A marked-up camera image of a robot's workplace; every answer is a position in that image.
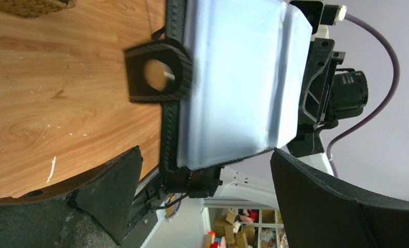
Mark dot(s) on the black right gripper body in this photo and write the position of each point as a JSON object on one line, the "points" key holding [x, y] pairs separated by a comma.
{"points": [[336, 59]]}

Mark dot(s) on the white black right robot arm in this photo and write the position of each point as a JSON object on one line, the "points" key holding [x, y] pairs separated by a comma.
{"points": [[350, 96]]}

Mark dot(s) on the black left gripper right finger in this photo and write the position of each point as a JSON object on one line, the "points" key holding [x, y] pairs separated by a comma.
{"points": [[320, 210]]}

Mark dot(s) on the woven wicker tray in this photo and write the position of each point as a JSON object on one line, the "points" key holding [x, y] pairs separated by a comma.
{"points": [[35, 8]]}

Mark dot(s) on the black card holder with sleeves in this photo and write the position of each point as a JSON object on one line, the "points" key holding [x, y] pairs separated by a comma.
{"points": [[228, 76]]}

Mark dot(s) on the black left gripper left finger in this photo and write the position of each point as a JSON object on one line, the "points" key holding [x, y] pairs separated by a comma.
{"points": [[97, 202]]}

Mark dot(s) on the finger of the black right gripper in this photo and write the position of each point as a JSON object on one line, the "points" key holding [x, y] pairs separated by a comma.
{"points": [[314, 86]]}

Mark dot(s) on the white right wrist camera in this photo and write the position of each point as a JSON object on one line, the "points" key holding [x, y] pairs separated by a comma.
{"points": [[320, 16]]}

